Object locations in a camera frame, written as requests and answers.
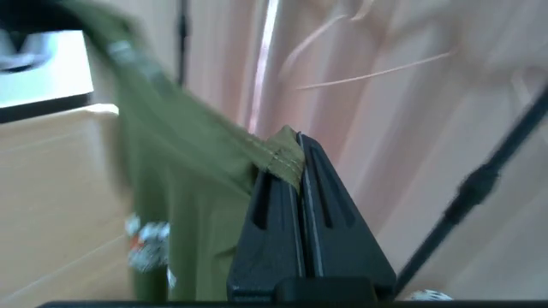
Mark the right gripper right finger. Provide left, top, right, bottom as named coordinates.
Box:
left=297, top=133, right=397, bottom=300

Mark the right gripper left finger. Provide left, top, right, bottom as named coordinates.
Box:
left=226, top=170, right=306, bottom=300

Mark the green short-sleeved shirt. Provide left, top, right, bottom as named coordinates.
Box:
left=59, top=0, right=307, bottom=303

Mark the black clothes rack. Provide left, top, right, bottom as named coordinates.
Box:
left=176, top=0, right=548, bottom=297

